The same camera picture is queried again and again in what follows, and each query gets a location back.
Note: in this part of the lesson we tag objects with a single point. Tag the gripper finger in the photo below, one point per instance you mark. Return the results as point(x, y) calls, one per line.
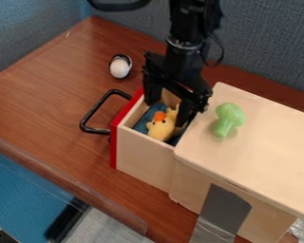
point(185, 110)
point(152, 90)

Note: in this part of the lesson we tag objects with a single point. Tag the drawer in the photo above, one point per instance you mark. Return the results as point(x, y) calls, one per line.
point(133, 139)

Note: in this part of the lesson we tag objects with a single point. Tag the green toy broccoli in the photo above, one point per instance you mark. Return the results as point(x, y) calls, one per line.
point(228, 118)

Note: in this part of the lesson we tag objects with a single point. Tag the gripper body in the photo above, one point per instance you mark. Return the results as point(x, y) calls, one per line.
point(178, 71)

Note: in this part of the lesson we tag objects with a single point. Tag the cabinet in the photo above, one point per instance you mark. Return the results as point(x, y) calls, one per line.
point(247, 161)

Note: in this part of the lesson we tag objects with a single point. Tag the blue cloth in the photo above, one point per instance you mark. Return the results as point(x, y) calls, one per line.
point(148, 121)

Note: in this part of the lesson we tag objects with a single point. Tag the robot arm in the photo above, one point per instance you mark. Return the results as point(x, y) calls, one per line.
point(189, 15)

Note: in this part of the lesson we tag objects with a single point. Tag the yellow plush duck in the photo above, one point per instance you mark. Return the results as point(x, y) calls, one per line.
point(162, 124)

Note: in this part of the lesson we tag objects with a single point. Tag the white ball toy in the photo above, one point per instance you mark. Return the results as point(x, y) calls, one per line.
point(120, 66)

